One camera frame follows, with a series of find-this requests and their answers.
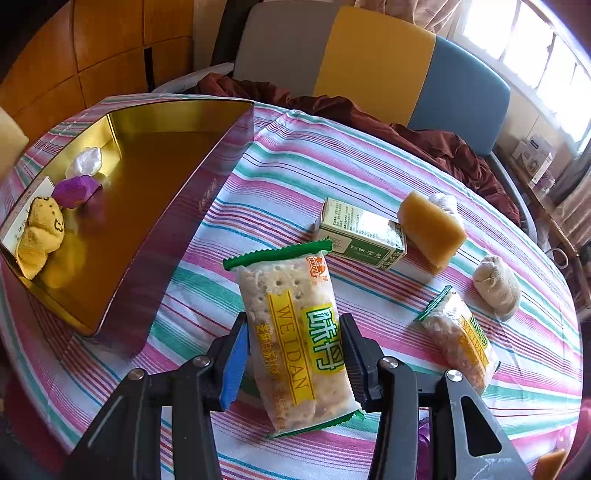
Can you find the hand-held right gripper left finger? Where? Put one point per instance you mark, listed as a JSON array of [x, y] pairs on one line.
[[235, 364]]

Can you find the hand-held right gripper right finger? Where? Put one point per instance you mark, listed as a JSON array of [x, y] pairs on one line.
[[355, 369]]

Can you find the green yellow cracker packet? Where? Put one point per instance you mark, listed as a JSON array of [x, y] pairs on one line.
[[461, 341], [286, 304]]

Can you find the green white small box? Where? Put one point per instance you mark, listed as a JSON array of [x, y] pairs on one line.
[[364, 230]]

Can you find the yellow soap block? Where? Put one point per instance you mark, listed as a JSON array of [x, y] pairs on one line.
[[431, 228], [551, 464]]

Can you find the white sock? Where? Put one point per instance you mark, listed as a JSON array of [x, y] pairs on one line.
[[496, 288], [445, 203]]

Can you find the gold tin box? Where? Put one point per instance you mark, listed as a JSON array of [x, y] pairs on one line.
[[152, 184]]

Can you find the white plastic bag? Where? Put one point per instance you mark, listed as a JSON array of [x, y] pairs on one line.
[[85, 161]]

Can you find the white medicine carton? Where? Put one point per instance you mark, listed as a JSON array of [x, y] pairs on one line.
[[32, 194]]

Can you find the striped tablecloth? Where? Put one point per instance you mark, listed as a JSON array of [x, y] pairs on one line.
[[286, 184]]

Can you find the maroon blanket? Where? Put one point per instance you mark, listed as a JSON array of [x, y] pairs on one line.
[[438, 143]]

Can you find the wooden side desk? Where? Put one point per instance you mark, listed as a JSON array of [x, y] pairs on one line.
[[563, 221]]

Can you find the small purple box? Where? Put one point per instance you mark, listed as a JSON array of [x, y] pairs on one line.
[[544, 181]]

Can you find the pink patterned curtain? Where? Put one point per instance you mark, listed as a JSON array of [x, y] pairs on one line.
[[577, 198], [429, 11]]

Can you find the white appliance box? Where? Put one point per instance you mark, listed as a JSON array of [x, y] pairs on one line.
[[535, 154]]

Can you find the grey yellow blue sofa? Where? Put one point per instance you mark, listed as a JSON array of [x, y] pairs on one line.
[[374, 60]]

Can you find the beige cushion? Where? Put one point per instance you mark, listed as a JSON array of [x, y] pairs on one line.
[[11, 134]]

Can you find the wooden wardrobe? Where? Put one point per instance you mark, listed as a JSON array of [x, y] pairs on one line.
[[106, 46]]

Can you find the bright window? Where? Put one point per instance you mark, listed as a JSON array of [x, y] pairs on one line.
[[531, 46]]

